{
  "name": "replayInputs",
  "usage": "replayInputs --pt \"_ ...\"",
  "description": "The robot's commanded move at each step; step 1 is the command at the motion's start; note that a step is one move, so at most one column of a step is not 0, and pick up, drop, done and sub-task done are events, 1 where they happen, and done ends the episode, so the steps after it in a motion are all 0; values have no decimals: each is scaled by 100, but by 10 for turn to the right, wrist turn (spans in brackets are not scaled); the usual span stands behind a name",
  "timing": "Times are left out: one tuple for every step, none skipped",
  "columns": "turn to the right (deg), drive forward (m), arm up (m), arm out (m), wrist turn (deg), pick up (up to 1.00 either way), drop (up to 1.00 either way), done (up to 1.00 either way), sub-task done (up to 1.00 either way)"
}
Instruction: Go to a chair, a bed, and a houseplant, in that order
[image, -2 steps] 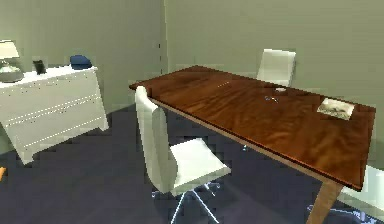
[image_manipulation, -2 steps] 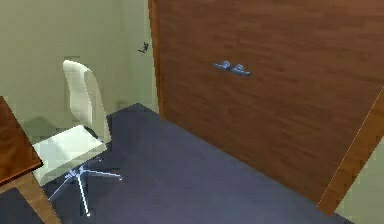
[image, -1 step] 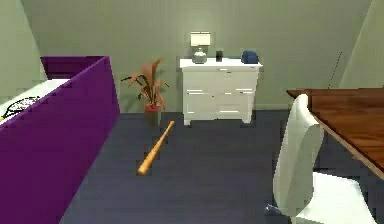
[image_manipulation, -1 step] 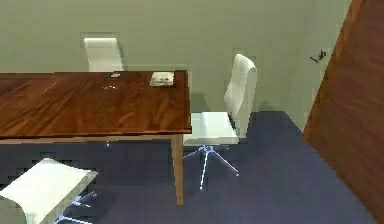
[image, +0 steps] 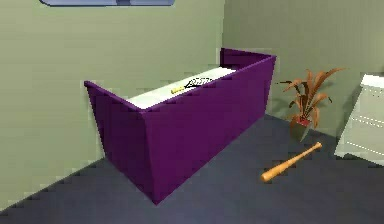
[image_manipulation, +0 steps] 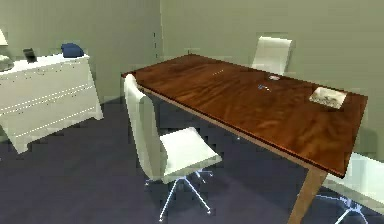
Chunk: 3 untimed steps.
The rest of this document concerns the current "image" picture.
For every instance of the wooden baseball bat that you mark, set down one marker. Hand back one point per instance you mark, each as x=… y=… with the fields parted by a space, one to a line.
x=286 y=164

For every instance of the orange leaved houseplant in pot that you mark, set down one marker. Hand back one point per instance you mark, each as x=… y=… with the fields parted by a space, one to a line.
x=308 y=100

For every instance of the purple desk with white top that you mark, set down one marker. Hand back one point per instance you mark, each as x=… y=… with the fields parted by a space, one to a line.
x=186 y=133

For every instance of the white chest of drawers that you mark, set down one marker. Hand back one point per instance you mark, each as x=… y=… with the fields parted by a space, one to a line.
x=365 y=123

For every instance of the blue framed window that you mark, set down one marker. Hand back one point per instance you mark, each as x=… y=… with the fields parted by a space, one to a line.
x=106 y=2

